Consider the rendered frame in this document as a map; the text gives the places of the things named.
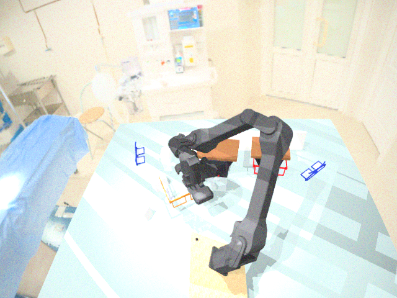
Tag white flat rectangular panel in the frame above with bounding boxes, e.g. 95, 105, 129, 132
181, 131, 306, 151

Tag red glasses frame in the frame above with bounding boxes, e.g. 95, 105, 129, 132
252, 161, 287, 176

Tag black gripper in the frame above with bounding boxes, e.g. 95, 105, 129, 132
174, 163, 214, 205

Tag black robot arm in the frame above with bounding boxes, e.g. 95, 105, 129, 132
167, 108, 293, 276

